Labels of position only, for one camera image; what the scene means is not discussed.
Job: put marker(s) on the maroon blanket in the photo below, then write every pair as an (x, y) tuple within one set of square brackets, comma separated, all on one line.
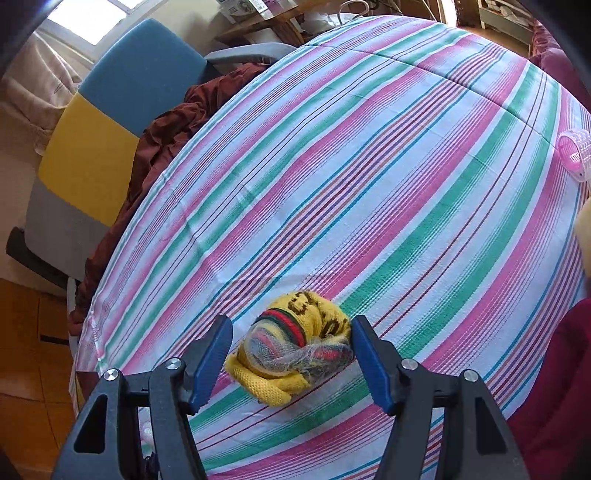
[(157, 138)]

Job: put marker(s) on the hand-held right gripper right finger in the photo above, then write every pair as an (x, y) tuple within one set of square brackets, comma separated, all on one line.
[(369, 360)]

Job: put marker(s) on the yellow knit sock ball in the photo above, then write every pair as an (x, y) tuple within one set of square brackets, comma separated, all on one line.
[(318, 314)]

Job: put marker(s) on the striped bedsheet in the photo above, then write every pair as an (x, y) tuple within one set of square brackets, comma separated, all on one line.
[(369, 184)]

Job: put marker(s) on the small orange sponge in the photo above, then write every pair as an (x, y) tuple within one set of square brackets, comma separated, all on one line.
[(585, 240)]

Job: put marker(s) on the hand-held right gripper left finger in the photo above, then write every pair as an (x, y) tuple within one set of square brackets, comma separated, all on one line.
[(212, 360)]

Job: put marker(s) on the pink hair roller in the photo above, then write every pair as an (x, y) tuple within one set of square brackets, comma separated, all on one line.
[(575, 154)]

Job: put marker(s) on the pink cloth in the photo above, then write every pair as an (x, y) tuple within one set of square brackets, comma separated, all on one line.
[(558, 64)]

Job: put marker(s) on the window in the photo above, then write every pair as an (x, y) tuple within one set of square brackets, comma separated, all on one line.
[(101, 16)]

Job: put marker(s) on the grey yellow blue sofa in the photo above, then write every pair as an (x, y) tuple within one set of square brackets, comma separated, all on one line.
[(92, 152)]

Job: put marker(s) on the dark red garment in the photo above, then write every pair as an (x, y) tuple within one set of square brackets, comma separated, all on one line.
[(563, 392)]

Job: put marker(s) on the pink printed box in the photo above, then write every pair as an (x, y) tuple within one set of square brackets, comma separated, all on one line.
[(277, 7)]

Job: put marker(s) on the wooden desk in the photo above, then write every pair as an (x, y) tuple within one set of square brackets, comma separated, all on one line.
[(277, 26)]

